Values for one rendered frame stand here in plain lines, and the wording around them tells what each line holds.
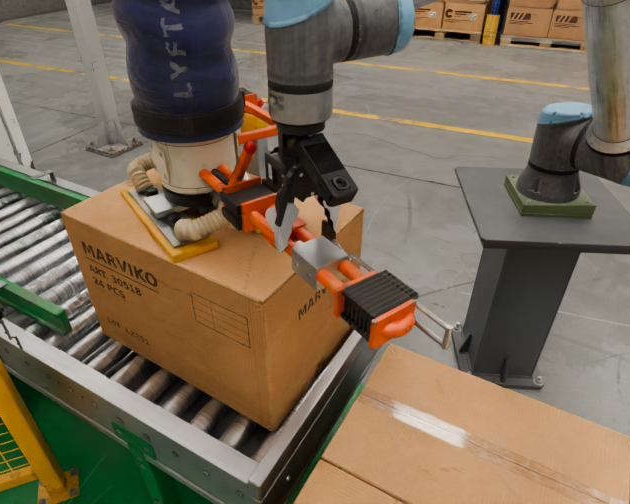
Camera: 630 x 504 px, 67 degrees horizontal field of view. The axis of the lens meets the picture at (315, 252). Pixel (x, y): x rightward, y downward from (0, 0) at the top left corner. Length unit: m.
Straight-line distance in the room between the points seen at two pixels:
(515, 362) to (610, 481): 0.86
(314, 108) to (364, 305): 0.27
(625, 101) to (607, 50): 0.16
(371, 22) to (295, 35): 0.11
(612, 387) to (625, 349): 0.26
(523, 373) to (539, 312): 0.32
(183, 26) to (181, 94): 0.11
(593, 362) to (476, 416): 1.15
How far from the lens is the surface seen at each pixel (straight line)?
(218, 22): 0.95
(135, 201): 1.20
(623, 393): 2.27
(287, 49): 0.64
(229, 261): 0.97
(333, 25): 0.65
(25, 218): 2.23
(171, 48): 0.93
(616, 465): 1.30
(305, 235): 0.79
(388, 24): 0.71
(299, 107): 0.66
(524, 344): 1.99
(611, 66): 1.29
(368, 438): 1.17
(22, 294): 1.59
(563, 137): 1.57
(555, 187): 1.63
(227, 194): 0.90
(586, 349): 2.38
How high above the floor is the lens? 1.52
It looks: 35 degrees down
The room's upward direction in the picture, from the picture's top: straight up
